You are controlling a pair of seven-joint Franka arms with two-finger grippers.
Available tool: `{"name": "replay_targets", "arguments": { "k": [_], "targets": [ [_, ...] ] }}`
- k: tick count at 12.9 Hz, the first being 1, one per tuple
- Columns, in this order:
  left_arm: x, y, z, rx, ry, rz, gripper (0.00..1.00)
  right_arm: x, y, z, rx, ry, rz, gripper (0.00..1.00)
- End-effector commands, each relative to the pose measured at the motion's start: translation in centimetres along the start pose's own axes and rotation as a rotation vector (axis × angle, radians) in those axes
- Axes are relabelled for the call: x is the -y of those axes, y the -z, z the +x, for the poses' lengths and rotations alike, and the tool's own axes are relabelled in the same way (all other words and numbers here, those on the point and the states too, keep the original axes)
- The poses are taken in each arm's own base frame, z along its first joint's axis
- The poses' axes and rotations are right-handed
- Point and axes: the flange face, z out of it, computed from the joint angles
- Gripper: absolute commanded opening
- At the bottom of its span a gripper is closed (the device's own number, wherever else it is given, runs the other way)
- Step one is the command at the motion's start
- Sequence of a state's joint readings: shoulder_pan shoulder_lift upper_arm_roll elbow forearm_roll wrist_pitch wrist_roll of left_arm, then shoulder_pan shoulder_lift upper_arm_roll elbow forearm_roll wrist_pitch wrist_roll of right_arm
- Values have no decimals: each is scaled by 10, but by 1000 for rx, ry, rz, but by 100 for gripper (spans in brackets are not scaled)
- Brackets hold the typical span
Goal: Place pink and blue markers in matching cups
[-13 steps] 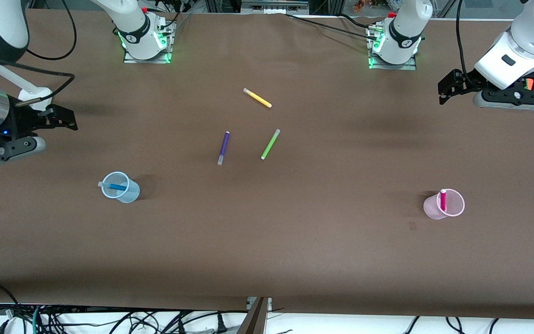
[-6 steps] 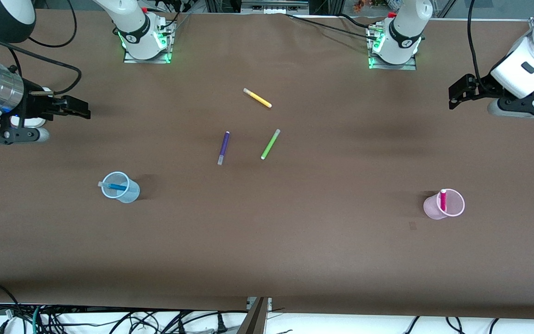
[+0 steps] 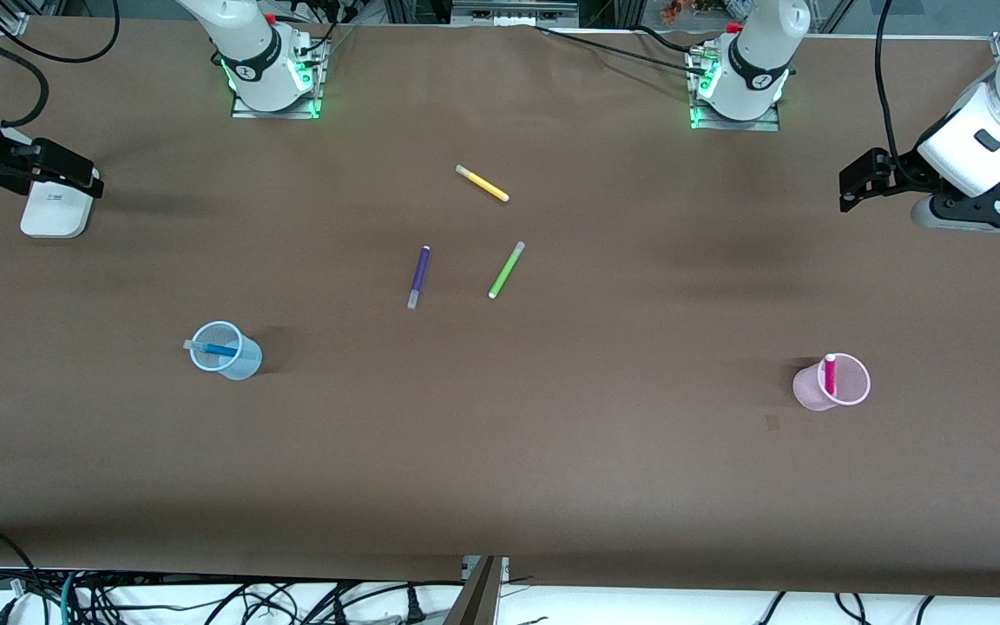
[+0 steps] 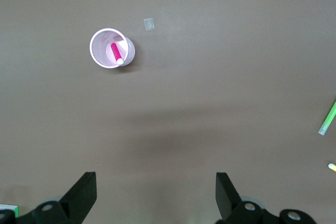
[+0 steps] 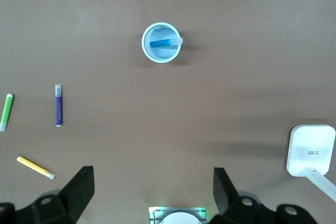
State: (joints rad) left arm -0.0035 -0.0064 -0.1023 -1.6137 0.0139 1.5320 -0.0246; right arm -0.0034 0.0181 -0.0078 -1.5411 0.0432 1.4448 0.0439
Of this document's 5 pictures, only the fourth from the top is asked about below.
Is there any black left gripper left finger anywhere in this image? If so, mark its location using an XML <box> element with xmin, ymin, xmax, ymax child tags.
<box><xmin>0</xmin><ymin>171</ymin><xmax>97</xmax><ymax>224</ymax></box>

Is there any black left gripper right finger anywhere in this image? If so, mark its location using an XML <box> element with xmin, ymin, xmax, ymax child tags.
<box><xmin>215</xmin><ymin>172</ymin><xmax>314</xmax><ymax>224</ymax></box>

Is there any pink highlighter marker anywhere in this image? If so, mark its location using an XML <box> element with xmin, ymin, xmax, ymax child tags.
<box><xmin>110</xmin><ymin>42</ymin><xmax>124</xmax><ymax>66</ymax></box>

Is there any green highlighter marker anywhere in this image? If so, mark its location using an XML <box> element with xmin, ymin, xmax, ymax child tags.
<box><xmin>317</xmin><ymin>100</ymin><xmax>336</xmax><ymax>136</ymax></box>

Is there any pink translucent plastic cup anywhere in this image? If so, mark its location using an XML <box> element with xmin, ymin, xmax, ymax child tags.
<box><xmin>89</xmin><ymin>27</ymin><xmax>136</xmax><ymax>69</ymax></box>

